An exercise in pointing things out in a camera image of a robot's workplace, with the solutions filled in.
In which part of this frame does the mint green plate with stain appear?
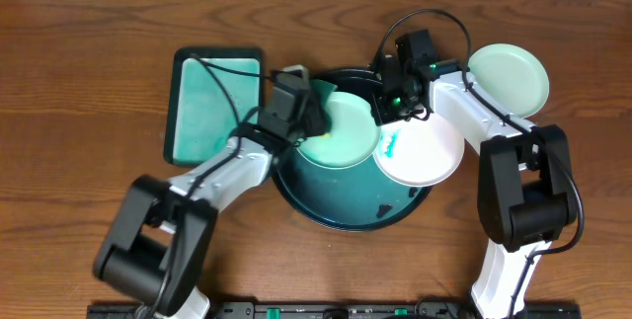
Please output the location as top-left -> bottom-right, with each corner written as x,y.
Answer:
298,92 -> 380,169

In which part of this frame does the white plate with green stain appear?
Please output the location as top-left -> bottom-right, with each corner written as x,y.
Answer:
373,115 -> 465,187

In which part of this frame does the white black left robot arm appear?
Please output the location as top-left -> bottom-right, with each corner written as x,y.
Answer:
93,92 -> 328,318

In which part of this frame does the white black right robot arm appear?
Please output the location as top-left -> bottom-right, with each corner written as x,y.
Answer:
371,53 -> 585,318

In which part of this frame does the round black tray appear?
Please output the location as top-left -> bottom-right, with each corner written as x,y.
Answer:
271,66 -> 435,233

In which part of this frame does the rectangular black soapy water tray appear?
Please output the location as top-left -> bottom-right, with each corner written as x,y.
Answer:
163,46 -> 265,166

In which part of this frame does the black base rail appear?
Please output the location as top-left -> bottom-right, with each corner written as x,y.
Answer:
85,301 -> 583,319

